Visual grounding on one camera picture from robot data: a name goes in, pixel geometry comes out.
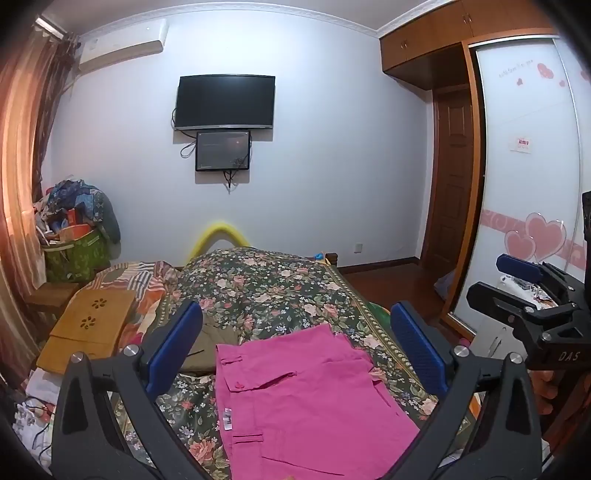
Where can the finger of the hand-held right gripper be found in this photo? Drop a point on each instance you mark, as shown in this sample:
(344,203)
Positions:
(494,297)
(519,266)

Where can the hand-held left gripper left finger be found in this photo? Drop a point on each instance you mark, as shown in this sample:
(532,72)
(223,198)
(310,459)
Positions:
(178,341)

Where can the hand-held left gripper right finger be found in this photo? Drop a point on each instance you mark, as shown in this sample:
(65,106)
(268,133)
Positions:
(418,341)

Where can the pink pants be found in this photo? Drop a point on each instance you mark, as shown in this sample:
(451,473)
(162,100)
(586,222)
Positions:
(304,401)

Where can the person's right hand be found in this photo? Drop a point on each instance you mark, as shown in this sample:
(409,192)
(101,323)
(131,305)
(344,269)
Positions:
(544,392)

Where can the olive green garment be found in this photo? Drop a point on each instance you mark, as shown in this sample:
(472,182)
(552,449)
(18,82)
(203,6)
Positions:
(210,339)

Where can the striped orange blanket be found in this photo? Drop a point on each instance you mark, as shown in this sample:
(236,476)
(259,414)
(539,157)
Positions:
(134,286)

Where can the wooden board with flower cutouts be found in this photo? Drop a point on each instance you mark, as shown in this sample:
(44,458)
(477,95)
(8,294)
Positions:
(87,330)

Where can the brown wooden door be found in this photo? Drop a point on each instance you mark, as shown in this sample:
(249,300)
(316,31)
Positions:
(450,184)

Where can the yellow foam tube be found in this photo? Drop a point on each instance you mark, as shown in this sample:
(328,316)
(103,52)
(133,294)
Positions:
(220,235)

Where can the floral bedspread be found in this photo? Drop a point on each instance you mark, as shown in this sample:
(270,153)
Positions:
(286,295)

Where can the green patterned bag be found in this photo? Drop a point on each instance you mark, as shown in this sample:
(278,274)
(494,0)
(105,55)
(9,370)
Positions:
(76,254)

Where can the wooden stool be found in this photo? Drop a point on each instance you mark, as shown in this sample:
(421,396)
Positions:
(48,295)

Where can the white crumpled cloth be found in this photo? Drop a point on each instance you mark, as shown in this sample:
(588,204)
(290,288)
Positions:
(32,415)

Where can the pile of clothes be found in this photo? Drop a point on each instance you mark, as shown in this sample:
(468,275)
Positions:
(81,203)

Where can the orange curtain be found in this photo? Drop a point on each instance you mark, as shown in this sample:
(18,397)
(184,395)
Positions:
(23,184)

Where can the wooden overhead cabinet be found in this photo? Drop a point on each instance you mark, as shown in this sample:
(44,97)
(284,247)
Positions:
(429,39)

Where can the white air conditioner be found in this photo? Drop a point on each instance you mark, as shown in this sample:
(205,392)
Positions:
(121,45)

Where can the small black wall monitor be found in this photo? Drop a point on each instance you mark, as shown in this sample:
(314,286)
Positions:
(223,151)

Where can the wall-mounted black television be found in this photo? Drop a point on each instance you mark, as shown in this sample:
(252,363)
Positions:
(225,102)

